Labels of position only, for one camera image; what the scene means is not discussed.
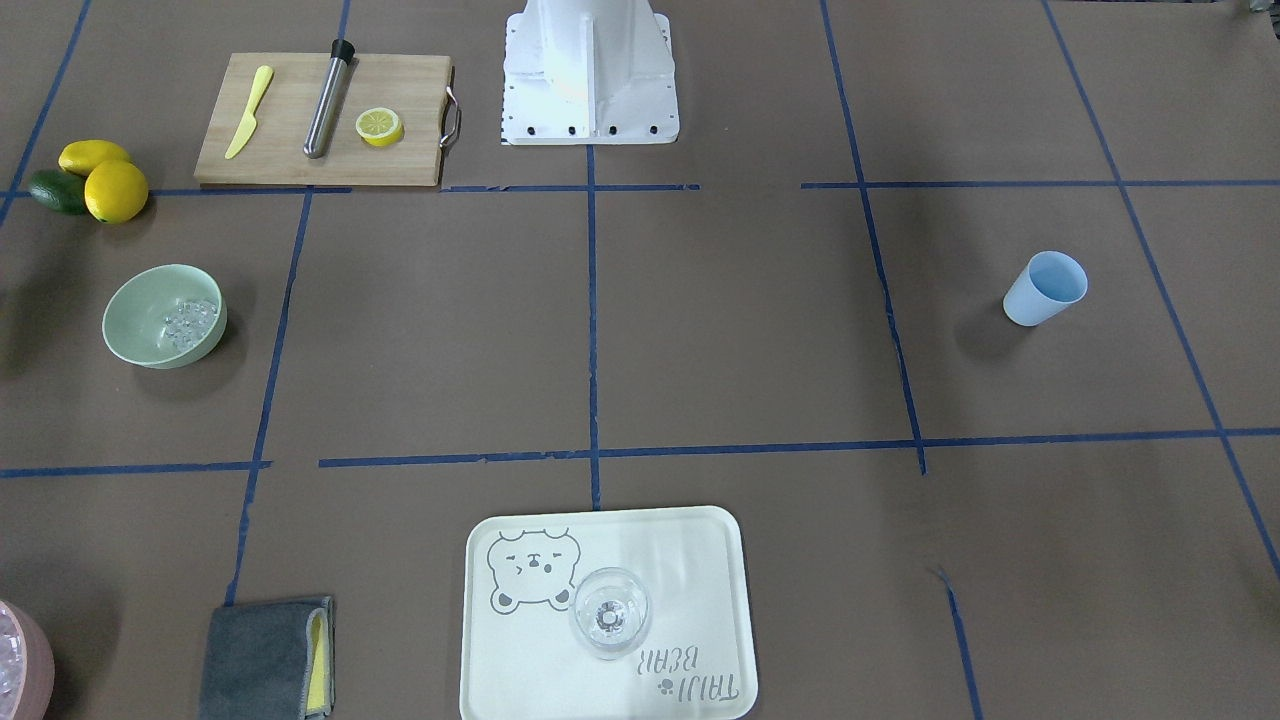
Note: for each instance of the cream bear tray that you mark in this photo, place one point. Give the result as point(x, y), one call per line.
point(520, 656)

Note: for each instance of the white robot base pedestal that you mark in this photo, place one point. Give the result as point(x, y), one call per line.
point(589, 73)

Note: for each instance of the green lime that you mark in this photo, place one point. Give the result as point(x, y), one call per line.
point(59, 191)

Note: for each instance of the yellow plastic knife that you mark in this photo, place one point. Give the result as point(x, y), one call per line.
point(248, 122)

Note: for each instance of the steel muddler black cap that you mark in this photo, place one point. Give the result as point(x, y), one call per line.
point(327, 109)

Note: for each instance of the lemon half slice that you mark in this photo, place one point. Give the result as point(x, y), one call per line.
point(379, 127)

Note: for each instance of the ice cubes in green bowl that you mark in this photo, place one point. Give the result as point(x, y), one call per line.
point(187, 324)

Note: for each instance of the light blue cup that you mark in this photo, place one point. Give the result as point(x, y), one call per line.
point(1050, 283)

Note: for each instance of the grey folded cloth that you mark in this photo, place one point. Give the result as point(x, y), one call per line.
point(270, 660)

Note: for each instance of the yellow lemon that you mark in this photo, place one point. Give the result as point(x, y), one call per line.
point(80, 158)
point(115, 191)

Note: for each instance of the pink bowl of ice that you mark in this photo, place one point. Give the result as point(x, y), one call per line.
point(28, 666)

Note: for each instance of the clear wine glass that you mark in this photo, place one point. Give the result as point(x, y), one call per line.
point(612, 613)

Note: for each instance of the wooden cutting board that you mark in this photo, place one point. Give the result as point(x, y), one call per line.
point(412, 85)

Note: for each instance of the green bowl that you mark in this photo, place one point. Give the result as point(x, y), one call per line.
point(132, 321)

